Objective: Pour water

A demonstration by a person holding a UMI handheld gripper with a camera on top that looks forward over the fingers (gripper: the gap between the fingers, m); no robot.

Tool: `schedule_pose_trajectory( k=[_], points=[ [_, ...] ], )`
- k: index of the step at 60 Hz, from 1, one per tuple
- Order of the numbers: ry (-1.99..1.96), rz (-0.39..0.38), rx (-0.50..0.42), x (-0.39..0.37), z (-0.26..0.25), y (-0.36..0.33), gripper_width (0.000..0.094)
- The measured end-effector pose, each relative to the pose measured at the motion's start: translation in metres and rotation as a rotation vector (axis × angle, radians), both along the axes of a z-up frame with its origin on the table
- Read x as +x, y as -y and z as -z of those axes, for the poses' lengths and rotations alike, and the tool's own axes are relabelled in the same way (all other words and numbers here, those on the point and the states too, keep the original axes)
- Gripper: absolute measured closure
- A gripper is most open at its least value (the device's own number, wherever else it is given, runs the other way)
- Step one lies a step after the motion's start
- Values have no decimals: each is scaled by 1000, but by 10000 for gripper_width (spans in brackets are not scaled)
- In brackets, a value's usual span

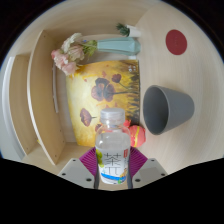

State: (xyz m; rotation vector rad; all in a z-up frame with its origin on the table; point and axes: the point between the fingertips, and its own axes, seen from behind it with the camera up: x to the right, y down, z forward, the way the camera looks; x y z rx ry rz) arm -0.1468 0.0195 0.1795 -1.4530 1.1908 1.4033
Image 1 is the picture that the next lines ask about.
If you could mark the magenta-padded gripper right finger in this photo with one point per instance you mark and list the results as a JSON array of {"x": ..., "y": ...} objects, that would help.
[{"x": 150, "y": 170}]

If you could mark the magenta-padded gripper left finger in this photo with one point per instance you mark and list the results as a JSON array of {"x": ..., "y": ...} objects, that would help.
[{"x": 75, "y": 170}]

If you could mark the clear plastic drink bottle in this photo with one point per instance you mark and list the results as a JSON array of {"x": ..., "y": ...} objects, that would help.
[{"x": 112, "y": 146}]

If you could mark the red plush bear toy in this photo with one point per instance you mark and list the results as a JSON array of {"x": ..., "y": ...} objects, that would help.
[{"x": 137, "y": 136}]

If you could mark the grey ceramic mug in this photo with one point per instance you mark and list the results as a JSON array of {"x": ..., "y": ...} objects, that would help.
[{"x": 173, "y": 108}]

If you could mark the wide light wooden shelf board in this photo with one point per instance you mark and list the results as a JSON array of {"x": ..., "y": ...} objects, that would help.
[{"x": 45, "y": 100}]

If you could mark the white light strip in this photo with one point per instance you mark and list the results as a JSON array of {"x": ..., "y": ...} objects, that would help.
[{"x": 55, "y": 90}]

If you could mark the narrow light wooden shelf board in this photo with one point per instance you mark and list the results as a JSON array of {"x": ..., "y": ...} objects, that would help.
[{"x": 20, "y": 106}]

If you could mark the yellow poppy flower painting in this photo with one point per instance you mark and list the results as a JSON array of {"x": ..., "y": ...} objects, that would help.
[{"x": 100, "y": 76}]

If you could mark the pink and white flower bouquet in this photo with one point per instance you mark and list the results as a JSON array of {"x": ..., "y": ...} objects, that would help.
[{"x": 66, "y": 58}]

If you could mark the teal faceted vase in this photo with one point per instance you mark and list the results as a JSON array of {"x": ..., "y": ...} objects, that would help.
[{"x": 120, "y": 46}]

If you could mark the flat round red coaster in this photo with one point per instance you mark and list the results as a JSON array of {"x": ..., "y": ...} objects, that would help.
[{"x": 176, "y": 42}]

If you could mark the small potted succulent plant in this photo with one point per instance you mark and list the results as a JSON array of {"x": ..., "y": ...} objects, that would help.
[{"x": 133, "y": 32}]

